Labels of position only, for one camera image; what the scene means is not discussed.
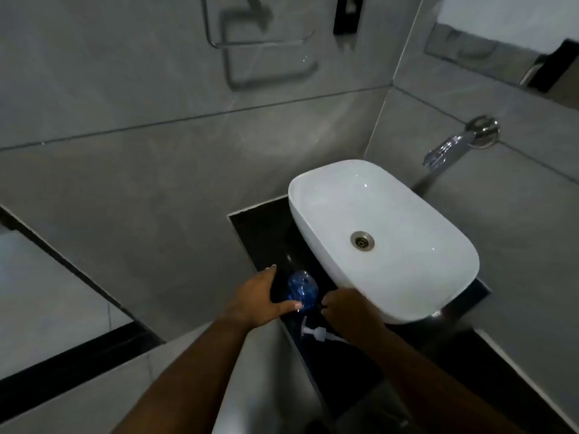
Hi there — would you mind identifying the person's right hand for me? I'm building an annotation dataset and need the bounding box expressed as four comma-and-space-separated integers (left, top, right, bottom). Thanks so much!
320, 288, 388, 350

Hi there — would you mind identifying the person's left hand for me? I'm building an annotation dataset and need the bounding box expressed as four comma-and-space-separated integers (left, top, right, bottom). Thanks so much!
220, 264, 303, 331

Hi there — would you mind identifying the clear white pump head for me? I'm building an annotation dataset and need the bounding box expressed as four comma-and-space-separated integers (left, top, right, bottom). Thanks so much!
300, 318, 350, 345

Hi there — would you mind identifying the chrome wall faucet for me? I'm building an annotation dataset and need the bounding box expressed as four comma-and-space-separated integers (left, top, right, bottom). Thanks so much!
422, 115, 502, 172

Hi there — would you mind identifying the white ceramic sink basin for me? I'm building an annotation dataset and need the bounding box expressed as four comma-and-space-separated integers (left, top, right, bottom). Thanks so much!
287, 159, 481, 326

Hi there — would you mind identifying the blue hand soap bottle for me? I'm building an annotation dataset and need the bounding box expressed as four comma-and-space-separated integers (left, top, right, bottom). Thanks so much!
286, 269, 321, 314

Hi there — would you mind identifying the person's left forearm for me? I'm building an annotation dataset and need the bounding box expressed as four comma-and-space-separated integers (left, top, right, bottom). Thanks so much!
112, 313, 261, 434

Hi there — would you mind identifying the person's right forearm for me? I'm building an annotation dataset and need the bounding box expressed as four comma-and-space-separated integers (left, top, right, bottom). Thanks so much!
359, 327, 528, 434

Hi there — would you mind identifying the metal sink drain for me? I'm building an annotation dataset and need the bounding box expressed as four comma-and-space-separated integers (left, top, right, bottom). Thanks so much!
350, 230, 376, 253

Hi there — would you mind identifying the chrome towel ring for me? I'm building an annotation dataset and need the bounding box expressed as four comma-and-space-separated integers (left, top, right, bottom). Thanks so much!
200, 0, 318, 50

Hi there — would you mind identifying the black wall fixture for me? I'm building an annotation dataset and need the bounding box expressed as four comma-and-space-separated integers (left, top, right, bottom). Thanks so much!
332, 0, 365, 37

